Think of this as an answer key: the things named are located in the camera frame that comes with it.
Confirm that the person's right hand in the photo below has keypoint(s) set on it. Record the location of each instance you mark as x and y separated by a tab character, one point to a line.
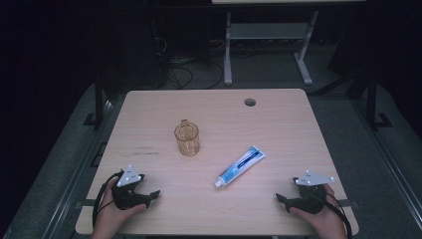
326	222

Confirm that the black metal stand post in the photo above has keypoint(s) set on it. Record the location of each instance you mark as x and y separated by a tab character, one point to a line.
99	103
371	99

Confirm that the grey metal table frame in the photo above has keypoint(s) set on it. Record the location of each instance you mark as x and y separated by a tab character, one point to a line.
268	31

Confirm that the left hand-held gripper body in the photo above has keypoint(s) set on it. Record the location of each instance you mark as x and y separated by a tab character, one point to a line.
127	199

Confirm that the metal floor rail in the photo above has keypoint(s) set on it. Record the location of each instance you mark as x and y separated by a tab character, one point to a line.
74	172
391	162

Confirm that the person's left hand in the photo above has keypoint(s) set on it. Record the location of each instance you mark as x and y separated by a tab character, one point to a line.
107	217

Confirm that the white blue toothpaste tube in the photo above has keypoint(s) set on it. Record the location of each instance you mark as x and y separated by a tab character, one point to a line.
240	165

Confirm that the amber transparent cup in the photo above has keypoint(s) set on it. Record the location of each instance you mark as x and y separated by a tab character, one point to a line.
187	139

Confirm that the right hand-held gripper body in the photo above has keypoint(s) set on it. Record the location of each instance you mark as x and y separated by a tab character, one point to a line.
310	199

